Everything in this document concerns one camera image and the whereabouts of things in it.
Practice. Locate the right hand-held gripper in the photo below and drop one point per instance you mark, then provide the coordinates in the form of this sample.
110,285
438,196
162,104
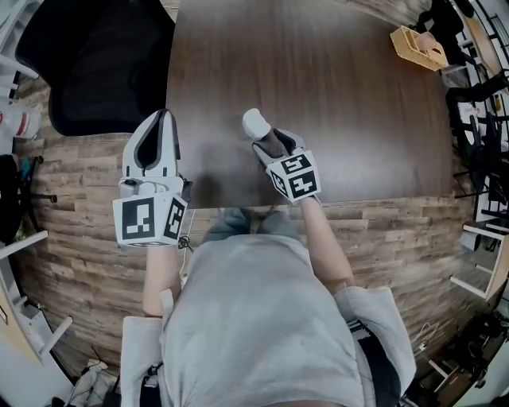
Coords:
302,184

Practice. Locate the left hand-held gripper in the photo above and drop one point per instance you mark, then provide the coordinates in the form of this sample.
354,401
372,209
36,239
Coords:
137,216

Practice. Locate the person's right forearm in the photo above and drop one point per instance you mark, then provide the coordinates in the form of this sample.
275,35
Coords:
326,246

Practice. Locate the person's left forearm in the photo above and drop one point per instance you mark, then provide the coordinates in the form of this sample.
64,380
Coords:
161,278

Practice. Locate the person's right leg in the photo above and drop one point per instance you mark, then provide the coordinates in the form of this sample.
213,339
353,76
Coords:
280,224

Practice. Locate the person's leg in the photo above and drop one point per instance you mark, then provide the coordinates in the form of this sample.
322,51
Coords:
280,224
230,224

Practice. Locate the person's left leg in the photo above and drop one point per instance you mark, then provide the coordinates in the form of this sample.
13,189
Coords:
230,224

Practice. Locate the large black office chair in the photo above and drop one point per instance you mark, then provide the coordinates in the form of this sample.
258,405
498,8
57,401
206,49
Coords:
103,67

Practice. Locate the clear water jug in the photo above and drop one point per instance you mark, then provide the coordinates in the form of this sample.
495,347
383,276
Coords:
22,123

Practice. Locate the woven wicker basket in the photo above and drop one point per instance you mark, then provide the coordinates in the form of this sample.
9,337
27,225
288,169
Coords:
409,49

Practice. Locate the person's grey t-shirt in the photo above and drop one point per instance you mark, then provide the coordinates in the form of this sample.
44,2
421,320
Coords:
258,318

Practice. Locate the pink translucent cup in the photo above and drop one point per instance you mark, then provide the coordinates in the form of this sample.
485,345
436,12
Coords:
423,39

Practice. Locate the white desk with wooden top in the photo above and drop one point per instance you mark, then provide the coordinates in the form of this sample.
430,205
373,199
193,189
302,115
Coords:
20,318
493,262

